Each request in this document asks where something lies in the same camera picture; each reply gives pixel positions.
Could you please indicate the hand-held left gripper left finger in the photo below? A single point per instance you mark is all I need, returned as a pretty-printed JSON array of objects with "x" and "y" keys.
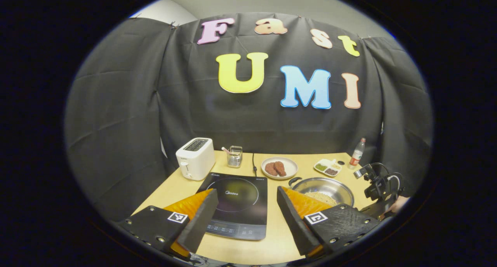
[{"x": 200, "y": 222}]

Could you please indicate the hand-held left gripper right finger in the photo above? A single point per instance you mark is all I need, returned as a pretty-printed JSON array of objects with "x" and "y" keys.
[{"x": 293, "y": 222}]

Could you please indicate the black induction cooktop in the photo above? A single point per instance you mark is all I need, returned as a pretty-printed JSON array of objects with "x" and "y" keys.
[{"x": 237, "y": 197}]

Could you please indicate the pile of soybeans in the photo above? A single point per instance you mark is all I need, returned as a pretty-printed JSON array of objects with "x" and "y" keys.
[{"x": 322, "y": 198}]

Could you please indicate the red label water bottle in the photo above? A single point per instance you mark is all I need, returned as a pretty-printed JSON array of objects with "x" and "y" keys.
[{"x": 356, "y": 156}]

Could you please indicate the white round plate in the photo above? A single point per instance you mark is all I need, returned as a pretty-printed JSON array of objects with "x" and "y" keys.
[{"x": 293, "y": 168}]

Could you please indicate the white divided bean tray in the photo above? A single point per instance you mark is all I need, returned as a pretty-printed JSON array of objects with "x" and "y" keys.
[{"x": 328, "y": 168}]

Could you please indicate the brown meat patty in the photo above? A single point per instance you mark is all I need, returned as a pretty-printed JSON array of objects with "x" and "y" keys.
[
  {"x": 270, "y": 169},
  {"x": 280, "y": 168}
]

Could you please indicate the white toaster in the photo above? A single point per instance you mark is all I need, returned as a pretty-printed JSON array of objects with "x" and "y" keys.
[{"x": 194, "y": 160}]

